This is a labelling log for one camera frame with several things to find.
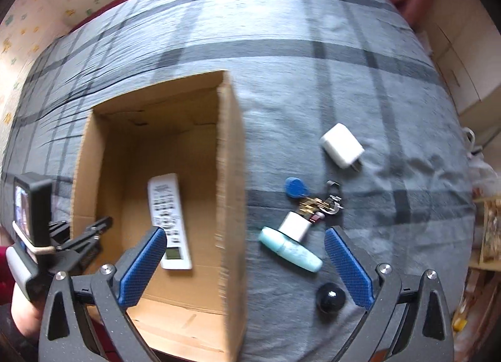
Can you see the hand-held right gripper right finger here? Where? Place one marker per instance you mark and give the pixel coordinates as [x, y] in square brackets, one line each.
[348, 268]

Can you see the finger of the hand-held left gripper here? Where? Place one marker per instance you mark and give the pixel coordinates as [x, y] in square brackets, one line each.
[59, 229]
[96, 229]

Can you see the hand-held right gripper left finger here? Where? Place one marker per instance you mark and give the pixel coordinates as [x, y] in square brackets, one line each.
[143, 268]

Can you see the black plug adapter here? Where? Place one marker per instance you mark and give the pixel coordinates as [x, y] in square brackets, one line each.
[330, 297]

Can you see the teal tube bottle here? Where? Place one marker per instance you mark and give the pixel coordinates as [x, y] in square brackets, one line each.
[289, 248]

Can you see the white remote control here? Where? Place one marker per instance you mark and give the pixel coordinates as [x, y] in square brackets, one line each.
[166, 205]

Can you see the small white charger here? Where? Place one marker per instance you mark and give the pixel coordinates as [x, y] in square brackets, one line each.
[293, 225]

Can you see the key bunch with blue fob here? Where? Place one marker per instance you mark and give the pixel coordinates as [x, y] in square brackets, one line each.
[293, 188]

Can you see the brown cardboard box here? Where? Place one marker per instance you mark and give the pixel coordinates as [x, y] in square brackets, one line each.
[195, 174]

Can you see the large white charger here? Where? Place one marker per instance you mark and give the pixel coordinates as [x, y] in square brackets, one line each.
[340, 144]

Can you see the person's left forearm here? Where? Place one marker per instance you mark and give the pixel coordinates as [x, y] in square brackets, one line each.
[23, 315]

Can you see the cluttered wooden pieces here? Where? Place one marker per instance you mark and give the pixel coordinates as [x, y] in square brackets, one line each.
[489, 229]

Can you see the white plastic bag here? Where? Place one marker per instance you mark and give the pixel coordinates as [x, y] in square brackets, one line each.
[481, 170]

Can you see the grey plaid bedsheet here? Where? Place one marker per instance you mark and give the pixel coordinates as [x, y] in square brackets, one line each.
[293, 72]

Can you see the cream cabinet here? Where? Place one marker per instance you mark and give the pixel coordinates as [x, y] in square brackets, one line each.
[462, 64]

